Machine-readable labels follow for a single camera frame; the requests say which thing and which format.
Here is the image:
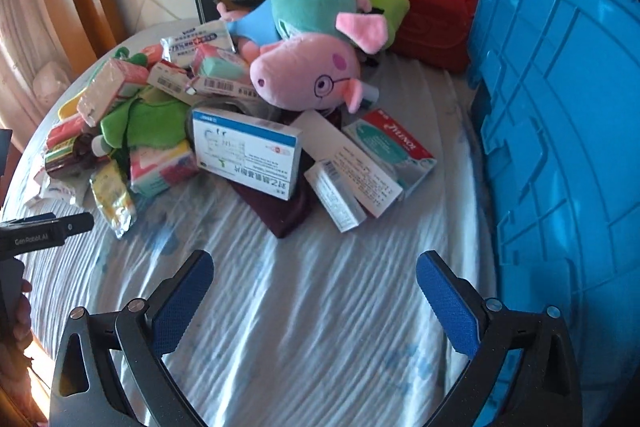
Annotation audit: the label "green yellow plush toy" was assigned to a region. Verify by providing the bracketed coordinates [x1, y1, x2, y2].
[57, 47, 190, 158]

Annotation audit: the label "red pink tissue pack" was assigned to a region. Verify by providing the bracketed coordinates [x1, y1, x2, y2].
[46, 117, 96, 148]

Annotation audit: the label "white box with barcode strip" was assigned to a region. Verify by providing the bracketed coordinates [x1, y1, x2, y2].
[190, 74, 261, 100]

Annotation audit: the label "light green frog plush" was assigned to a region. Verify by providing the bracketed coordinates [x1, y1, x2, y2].
[332, 0, 411, 52]

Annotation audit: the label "pink pig plush teal dress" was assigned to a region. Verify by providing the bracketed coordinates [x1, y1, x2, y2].
[249, 0, 390, 114]

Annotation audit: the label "maroon cloth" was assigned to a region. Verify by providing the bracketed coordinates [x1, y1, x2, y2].
[232, 104, 346, 239]

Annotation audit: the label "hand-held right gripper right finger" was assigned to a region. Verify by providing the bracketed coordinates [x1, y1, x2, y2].
[416, 249, 583, 427]

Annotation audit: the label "yellow foil packet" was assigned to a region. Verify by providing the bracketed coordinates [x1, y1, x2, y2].
[89, 159, 138, 240]

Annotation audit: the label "teal white medicine box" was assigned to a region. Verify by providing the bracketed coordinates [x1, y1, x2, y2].
[344, 108, 437, 201]

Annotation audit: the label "blue plastic storage crate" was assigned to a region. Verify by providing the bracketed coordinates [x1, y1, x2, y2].
[467, 0, 640, 427]

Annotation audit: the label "blue white medicine box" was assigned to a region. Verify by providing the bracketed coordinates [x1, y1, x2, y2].
[191, 107, 304, 201]

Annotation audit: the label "long white medicine box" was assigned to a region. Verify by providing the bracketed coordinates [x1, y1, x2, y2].
[290, 109, 404, 218]

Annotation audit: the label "pink white tissue pack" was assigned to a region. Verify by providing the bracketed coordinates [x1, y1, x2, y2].
[129, 141, 200, 199]

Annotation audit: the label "pink teal tissue pack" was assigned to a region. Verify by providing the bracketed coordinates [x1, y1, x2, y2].
[192, 44, 251, 82]

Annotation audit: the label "flat white packet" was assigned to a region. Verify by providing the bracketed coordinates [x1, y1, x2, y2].
[22, 177, 91, 208]

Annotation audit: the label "small white grey medicine box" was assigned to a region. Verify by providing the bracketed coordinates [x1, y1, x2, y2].
[304, 159, 368, 233]

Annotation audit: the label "cream tissue pack pink side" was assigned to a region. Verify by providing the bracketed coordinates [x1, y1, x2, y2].
[76, 58, 151, 128]

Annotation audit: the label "clear plastic bag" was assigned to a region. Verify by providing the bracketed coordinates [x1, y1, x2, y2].
[32, 59, 71, 105]

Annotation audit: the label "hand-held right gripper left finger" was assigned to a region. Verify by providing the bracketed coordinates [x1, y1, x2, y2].
[49, 249, 216, 427]

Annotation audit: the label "brown medicine bottle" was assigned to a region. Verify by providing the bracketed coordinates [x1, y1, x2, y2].
[44, 133, 115, 180]

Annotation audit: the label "white red medicine box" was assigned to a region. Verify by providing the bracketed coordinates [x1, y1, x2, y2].
[146, 59, 198, 100]

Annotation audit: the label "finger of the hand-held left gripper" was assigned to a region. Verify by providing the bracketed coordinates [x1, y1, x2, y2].
[50, 213, 96, 239]

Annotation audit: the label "white packet with blue print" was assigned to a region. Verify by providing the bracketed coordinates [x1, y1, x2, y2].
[160, 21, 237, 68]

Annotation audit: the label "person's left hand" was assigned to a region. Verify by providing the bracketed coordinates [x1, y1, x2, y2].
[0, 277, 35, 353]

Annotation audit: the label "pale curtain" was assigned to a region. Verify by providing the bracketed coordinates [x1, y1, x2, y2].
[0, 0, 101, 148]

